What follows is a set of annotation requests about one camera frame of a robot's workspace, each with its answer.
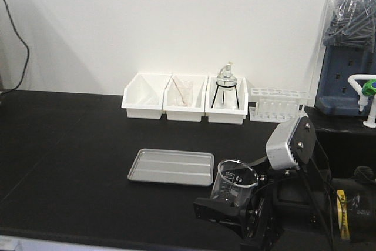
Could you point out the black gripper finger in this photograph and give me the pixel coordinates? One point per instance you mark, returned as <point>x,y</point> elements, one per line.
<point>250,172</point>
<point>224,213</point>

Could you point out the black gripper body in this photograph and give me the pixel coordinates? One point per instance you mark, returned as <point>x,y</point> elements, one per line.
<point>279,203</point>

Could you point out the clear glass beaker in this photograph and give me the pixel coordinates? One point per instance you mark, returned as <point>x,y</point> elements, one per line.
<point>234,182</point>

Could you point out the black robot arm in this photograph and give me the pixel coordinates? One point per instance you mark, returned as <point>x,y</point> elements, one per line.
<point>343,208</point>

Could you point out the silver metal tray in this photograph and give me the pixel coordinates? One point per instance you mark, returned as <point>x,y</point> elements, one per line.
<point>172,167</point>

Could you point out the white test tube rack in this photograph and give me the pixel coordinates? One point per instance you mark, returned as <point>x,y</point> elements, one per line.
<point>277,105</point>

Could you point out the white bin right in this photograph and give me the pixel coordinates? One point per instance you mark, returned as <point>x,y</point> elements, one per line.
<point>230,107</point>

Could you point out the white bin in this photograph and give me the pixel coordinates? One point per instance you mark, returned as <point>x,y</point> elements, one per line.
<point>187,114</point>
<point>143,96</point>
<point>230,107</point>

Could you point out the glass flask on tripod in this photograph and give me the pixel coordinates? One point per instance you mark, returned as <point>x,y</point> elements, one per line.
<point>227,81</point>

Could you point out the blue pegboard drying rack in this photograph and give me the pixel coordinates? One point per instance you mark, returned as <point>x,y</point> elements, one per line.
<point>334,95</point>

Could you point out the white bin middle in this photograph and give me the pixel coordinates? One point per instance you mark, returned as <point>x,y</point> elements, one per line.
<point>187,114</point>

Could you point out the wooden sticks in bag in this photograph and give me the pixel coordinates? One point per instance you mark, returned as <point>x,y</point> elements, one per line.
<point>183,92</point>

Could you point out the white bin left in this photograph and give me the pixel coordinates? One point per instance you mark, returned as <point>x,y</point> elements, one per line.
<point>143,96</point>

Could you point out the plastic bag of tubes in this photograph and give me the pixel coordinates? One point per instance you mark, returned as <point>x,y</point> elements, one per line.
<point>352,24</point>

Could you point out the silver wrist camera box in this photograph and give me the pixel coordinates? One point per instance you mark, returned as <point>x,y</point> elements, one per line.
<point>291,144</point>

